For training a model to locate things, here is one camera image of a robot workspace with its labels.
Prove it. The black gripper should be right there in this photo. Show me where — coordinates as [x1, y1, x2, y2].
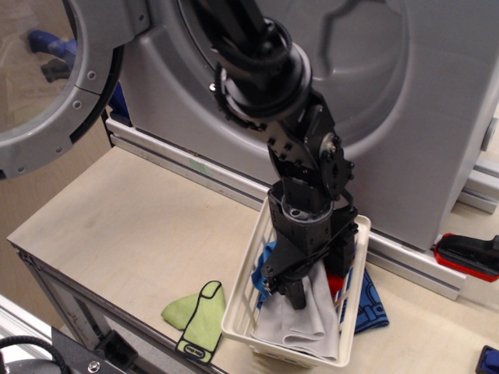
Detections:
[261, 186, 358, 310]

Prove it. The red cloth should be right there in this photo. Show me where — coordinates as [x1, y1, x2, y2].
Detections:
[326, 271, 345, 298]

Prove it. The grey cloth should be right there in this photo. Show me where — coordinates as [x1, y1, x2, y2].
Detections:
[252, 262, 339, 362]

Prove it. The white plastic laundry basket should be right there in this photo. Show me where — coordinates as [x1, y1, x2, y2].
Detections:
[221, 203, 371, 368]

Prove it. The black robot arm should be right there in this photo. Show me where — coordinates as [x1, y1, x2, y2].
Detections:
[191, 1, 357, 309]

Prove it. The grey toy washing machine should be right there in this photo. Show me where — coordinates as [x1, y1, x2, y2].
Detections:
[120, 1, 498, 249]

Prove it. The grey round machine door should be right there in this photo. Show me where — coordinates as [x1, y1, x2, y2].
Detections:
[1, 1, 150, 179]

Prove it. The plain blue cloth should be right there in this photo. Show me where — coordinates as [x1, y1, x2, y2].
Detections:
[251, 241, 277, 309]

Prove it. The blue patterned cloth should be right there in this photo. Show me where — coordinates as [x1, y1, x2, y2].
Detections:
[355, 270, 390, 334]

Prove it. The green cloth with outline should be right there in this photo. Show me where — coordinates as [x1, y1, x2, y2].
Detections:
[161, 280, 226, 365]

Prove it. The red and black clamp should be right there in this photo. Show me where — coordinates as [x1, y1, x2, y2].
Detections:
[434, 234, 498, 282]

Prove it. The blue black object corner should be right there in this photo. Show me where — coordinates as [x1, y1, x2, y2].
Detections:
[475, 345, 499, 374]

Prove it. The blue clamp behind door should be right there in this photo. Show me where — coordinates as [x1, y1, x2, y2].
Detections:
[27, 30, 129, 120]

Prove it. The aluminium extrusion rail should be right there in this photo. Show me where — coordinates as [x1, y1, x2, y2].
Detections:
[105, 118, 467, 300]

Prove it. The black bracket with bolt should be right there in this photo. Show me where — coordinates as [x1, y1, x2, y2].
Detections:
[51, 327, 139, 374]

